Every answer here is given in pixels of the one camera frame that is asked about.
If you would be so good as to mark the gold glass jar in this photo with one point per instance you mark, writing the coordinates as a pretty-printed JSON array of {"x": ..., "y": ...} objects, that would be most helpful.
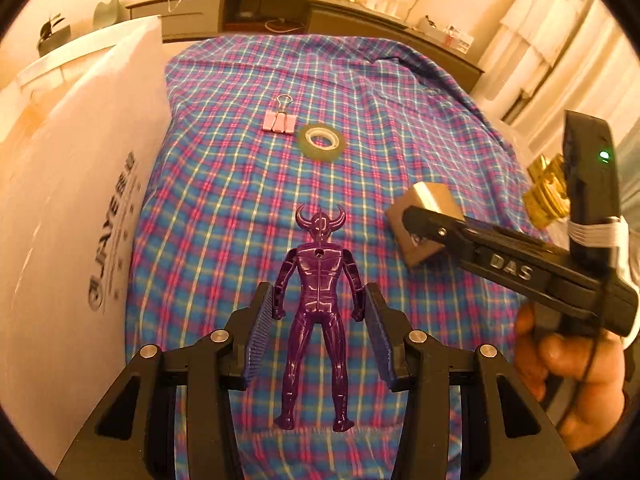
[{"x": 546, "y": 200}]

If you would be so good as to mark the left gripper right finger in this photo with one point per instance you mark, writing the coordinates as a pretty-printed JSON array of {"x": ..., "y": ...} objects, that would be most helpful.
[{"x": 387, "y": 329}]

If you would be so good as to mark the grey tv cabinet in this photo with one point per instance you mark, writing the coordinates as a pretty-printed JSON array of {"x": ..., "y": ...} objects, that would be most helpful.
[{"x": 191, "y": 20}]

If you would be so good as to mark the green plastic chair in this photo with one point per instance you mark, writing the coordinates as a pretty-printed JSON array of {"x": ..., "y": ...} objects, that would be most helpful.
[{"x": 107, "y": 14}]

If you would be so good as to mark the white cardboard box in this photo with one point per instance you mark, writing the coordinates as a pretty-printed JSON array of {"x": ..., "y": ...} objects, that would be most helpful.
[{"x": 71, "y": 197}]

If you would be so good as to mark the purple action figure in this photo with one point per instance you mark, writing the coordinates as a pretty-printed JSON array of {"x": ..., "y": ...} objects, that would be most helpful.
[{"x": 319, "y": 264}]

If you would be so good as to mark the green tape roll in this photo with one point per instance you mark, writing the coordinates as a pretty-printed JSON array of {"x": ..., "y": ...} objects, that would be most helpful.
[{"x": 320, "y": 143}]

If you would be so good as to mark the black tracking camera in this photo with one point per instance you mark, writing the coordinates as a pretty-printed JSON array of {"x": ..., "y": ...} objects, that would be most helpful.
[{"x": 592, "y": 187}]

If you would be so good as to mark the person's right hand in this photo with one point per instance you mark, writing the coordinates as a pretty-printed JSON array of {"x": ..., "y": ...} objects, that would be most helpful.
[{"x": 600, "y": 365}]

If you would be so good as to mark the white trash bin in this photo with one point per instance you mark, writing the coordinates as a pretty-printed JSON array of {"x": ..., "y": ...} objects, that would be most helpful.
[{"x": 53, "y": 35}]

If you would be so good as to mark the pink binder clip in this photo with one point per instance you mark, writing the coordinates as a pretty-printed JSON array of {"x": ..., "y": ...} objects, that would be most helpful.
[{"x": 280, "y": 120}]

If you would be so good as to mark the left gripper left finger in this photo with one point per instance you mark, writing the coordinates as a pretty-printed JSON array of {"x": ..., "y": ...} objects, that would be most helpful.
[{"x": 249, "y": 329}]

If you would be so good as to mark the clear glass cups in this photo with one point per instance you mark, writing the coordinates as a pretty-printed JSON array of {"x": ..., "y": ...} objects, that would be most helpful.
[{"x": 388, "y": 7}]

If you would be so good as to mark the gold square tin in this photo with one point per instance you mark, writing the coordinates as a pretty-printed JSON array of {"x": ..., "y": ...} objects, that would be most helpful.
[{"x": 428, "y": 195}]

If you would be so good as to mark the white curtain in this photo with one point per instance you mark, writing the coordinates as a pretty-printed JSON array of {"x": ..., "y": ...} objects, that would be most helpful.
[{"x": 551, "y": 56}]

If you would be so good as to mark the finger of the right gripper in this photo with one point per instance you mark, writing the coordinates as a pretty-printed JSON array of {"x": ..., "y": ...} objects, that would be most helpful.
[{"x": 435, "y": 229}]

